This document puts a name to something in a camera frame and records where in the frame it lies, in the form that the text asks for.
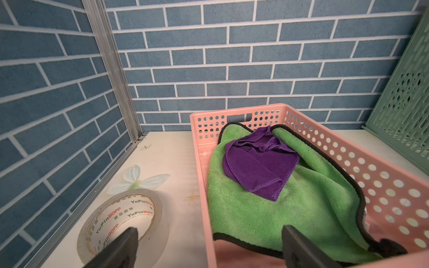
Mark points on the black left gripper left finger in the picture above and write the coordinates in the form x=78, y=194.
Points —
x=121, y=253

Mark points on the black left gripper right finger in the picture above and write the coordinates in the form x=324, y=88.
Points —
x=300, y=252

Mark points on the green grey microfibre cloth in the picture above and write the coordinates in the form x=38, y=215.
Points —
x=320, y=200

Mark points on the purple square dishcloth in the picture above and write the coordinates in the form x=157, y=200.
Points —
x=260, y=162

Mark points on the clear packing tape roll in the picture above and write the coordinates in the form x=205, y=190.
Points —
x=139, y=208

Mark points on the pink perforated plastic basket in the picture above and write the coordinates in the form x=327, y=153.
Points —
x=397, y=200

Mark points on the green plastic file organiser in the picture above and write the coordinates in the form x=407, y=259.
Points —
x=400, y=118

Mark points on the aluminium corner post left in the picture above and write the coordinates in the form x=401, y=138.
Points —
x=99, y=22

